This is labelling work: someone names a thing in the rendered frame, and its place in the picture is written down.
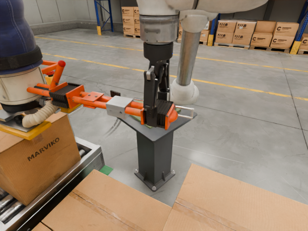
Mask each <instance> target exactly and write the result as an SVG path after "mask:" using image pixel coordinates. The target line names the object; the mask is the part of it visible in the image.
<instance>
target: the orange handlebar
mask: <svg viewBox="0 0 308 231"><path fill-rule="evenodd" d="M57 64H58V62H55V61H49V60H43V63H42V65H48V67H45V68H42V69H41V71H42V74H45V73H48V72H50V71H53V70H55V69H56V67H57ZM37 86H39V87H44V88H49V87H50V85H47V84H42V83H38V84H37ZM27 92H29V93H33V94H39V95H43V96H47V97H50V95H49V91H48V90H43V89H38V88H32V87H28V88H27ZM79 96H80V97H77V96H73V97H72V99H71V100H72V102H74V103H79V104H83V107H88V108H92V109H96V108H97V107H98V108H102V109H106V103H107V102H108V101H109V100H111V99H112V98H113V97H108V96H104V93H98V92H91V93H87V92H83V91H81V92H80V94H79ZM142 108H143V103H139V102H134V101H133V102H132V103H131V108H130V107H126V109H125V113H126V114H129V115H133V116H139V117H141V112H140V111H141V109H142ZM177 118H178V113H177V112H176V111H175V110H173V112H172V114H171V116H170V119H169V123H170V122H174V121H175V120H176V119H177Z"/></svg>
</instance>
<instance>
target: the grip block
mask: <svg viewBox="0 0 308 231"><path fill-rule="evenodd" d="M81 91H83V92H85V90H84V86H83V85H82V84H77V83H71V82H68V83H67V82H64V83H62V84H60V85H58V86H56V87H54V88H52V89H50V90H49V96H50V97H51V99H52V104H53V105H55V106H59V107H63V108H67V109H68V108H69V107H70V109H72V108H74V107H75V106H77V105H78V104H79V103H74V102H72V97H73V96H77V97H80V96H79V94H80V92H81Z"/></svg>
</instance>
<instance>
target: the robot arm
mask: <svg viewBox="0 0 308 231"><path fill-rule="evenodd" d="M136 1H137V4H138V9H139V20H140V38H141V40H142V41H144V42H143V55H144V57H145V58H146V59H148V60H149V61H150V63H149V67H148V71H144V73H143V74H144V95H143V108H146V109H147V126H151V127H157V112H158V106H156V100H157V99H162V100H167V101H172V102H174V104H175V105H191V104H194V103H195V102H196V101H197V100H198V97H199V90H198V88H197V87H196V86H195V85H194V83H193V81H192V80H191V79H192V74H193V68H194V64H195V59H196V55H197V51H198V45H199V41H200V36H201V31H202V30H203V29H204V28H205V26H206V24H207V23H208V21H212V20H213V19H215V18H216V17H217V15H218V14H219V13H234V12H237V11H248V10H251V9H254V8H257V7H259V6H262V5H263V4H265V3H266V2H267V1H268V0H136ZM178 20H180V22H181V27H182V37H181V47H180V55H179V62H178V70H177V78H176V79H174V81H173V83H172V84H170V75H169V65H170V58H172V56H173V44H174V43H173V41H175V40H176V38H177V24H178Z"/></svg>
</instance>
